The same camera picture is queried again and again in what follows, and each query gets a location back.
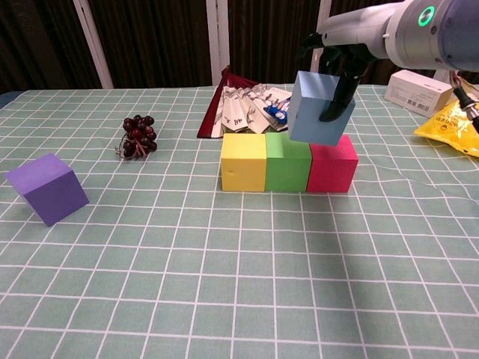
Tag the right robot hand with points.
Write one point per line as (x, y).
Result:
(355, 30)

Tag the light blue foam cube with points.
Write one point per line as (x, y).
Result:
(310, 123)

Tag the pink foam cube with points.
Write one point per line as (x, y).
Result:
(331, 172)

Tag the green foam cube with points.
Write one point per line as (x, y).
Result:
(288, 172)

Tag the yellow foam cube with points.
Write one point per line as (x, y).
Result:
(243, 168)

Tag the purple foam cube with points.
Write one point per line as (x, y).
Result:
(48, 190)

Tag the white cardboard box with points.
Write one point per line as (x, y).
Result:
(411, 91)

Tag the blue cookie snack packet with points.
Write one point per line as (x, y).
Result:
(277, 110)

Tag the yellow snack bag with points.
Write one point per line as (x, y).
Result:
(453, 127)

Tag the painted paper folding fan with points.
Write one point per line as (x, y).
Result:
(239, 108)

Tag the dark red grape bunch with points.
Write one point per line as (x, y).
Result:
(138, 136)

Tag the green checked tablecloth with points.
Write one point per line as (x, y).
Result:
(224, 280)

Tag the white metal frame post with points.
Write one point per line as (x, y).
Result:
(217, 37)
(443, 75)
(325, 11)
(91, 41)

